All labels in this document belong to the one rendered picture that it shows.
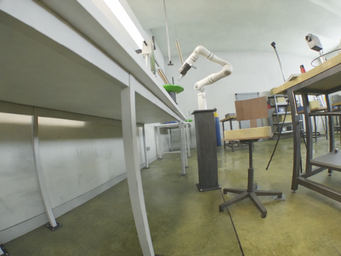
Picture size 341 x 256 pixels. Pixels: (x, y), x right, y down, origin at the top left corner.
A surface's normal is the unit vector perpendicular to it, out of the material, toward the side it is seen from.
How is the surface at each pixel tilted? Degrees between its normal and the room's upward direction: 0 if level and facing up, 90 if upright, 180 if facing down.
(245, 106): 90
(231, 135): 90
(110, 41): 180
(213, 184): 90
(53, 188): 90
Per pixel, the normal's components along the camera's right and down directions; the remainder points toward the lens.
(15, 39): 0.08, 1.00
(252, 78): -0.18, -0.03
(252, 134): -0.67, 0.02
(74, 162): 0.98, -0.09
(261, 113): -0.86, 0.04
